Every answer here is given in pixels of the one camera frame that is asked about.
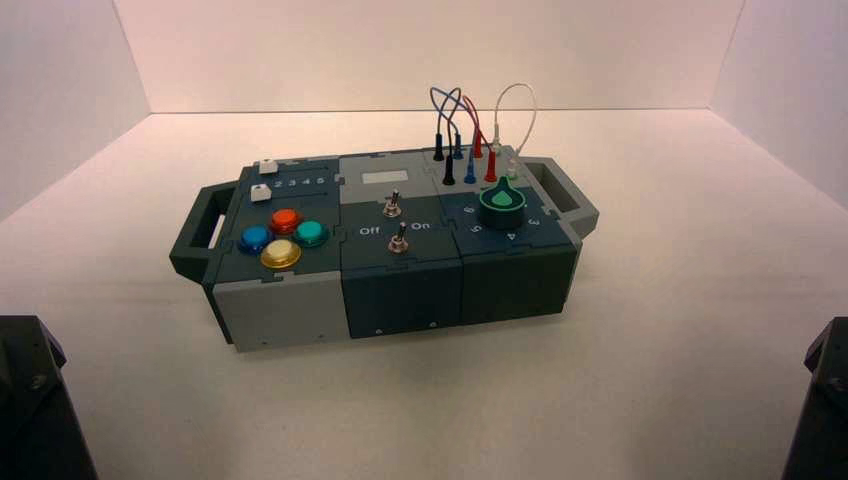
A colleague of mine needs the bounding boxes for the yellow round push button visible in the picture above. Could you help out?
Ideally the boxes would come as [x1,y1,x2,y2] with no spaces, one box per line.
[260,239,303,271]

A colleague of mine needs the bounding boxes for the white jumper wire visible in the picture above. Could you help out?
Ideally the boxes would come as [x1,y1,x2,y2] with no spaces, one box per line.
[490,83,538,178]

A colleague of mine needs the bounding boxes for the green round push button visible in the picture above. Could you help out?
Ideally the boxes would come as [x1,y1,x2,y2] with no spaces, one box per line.
[292,220,330,250]

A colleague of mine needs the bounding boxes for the red jumper wire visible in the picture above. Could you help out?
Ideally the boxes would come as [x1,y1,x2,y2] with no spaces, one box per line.
[460,95,499,184]

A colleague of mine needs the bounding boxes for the black jumper wire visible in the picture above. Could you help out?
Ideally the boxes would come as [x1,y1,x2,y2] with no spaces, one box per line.
[432,87,464,187]

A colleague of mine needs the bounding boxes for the blue jumper wire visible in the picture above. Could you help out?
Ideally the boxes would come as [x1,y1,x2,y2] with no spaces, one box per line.
[429,86,478,185]

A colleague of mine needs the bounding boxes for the red round push button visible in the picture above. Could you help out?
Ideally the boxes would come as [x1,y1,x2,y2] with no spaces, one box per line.
[269,209,303,236]

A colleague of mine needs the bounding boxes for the green rotary knob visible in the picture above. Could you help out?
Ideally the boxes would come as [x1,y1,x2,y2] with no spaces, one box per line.
[478,176,528,231]

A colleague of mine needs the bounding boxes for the blue round push button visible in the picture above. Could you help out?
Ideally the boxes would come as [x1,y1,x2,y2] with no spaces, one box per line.
[238,225,276,256]

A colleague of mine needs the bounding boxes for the grey and teal control box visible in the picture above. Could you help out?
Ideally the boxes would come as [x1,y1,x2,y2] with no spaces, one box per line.
[169,141,601,353]

